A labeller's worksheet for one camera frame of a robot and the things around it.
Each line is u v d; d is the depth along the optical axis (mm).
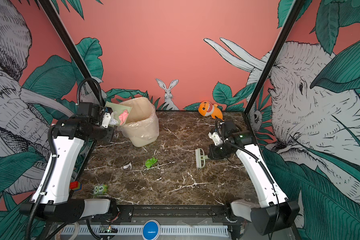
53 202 370
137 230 702
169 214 753
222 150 603
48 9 699
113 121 705
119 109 743
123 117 732
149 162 910
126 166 906
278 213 361
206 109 1129
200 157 801
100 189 800
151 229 687
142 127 830
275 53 855
